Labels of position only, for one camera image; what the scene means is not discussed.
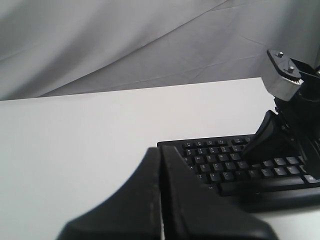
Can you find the black Acer keyboard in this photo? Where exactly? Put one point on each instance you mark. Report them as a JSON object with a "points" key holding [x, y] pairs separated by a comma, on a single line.
{"points": [[278, 183]]}

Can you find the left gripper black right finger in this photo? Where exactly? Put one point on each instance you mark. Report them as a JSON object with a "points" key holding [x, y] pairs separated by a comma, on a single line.
{"points": [[191, 211]]}

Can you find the grey backdrop cloth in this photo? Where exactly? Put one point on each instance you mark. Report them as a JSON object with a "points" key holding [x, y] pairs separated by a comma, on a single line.
{"points": [[66, 47]]}

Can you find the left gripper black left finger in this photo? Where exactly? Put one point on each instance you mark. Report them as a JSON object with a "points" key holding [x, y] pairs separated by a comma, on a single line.
{"points": [[133, 212]]}

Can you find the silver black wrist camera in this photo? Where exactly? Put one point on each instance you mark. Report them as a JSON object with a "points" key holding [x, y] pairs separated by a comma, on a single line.
{"points": [[283, 76]]}

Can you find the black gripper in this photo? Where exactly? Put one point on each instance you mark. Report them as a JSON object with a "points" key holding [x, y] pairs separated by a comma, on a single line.
{"points": [[296, 127]]}

